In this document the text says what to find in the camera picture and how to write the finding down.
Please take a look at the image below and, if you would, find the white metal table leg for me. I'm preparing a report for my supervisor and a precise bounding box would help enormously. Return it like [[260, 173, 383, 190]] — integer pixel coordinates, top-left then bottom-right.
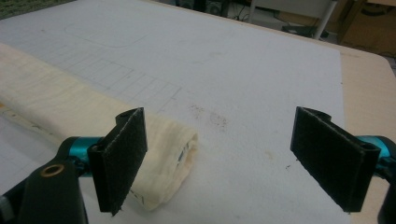
[[313, 0, 339, 40]]

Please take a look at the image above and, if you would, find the brown cardboard box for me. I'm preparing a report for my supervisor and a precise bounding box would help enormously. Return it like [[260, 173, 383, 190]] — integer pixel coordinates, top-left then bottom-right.
[[337, 0, 396, 57]]

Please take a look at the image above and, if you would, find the black power strip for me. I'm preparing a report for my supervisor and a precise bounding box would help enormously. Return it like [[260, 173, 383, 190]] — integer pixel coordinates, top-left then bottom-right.
[[281, 24, 330, 39]]

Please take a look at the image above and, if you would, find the white felt mat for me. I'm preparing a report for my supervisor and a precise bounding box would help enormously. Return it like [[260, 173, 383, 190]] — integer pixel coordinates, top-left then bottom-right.
[[0, 0, 352, 224]]

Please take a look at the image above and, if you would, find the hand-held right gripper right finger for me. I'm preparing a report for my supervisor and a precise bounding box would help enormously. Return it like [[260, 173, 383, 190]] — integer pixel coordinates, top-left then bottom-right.
[[290, 105, 382, 214]]

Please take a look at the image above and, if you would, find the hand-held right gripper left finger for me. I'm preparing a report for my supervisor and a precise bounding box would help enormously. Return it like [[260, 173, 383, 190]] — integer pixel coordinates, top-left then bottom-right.
[[86, 106, 149, 217]]

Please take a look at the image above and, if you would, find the black cable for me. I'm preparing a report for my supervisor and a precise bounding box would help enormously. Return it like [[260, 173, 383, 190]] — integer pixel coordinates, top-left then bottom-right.
[[232, 3, 250, 22]]

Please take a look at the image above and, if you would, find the cream cloth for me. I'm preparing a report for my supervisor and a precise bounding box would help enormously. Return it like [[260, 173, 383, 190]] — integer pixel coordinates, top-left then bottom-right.
[[0, 42, 199, 212]]

